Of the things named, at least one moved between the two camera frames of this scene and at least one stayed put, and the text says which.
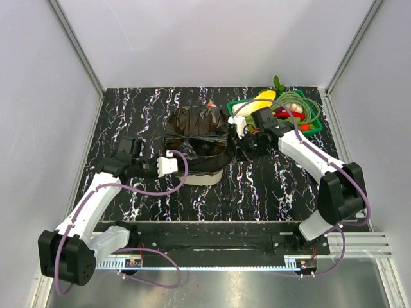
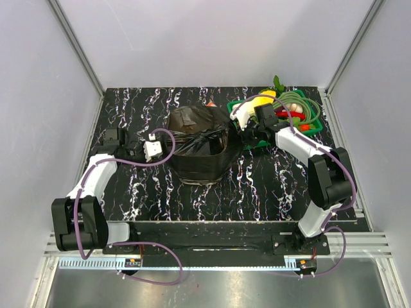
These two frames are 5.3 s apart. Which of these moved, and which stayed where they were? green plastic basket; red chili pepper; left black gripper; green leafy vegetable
Moved: left black gripper
Stayed: green plastic basket; red chili pepper; green leafy vegetable
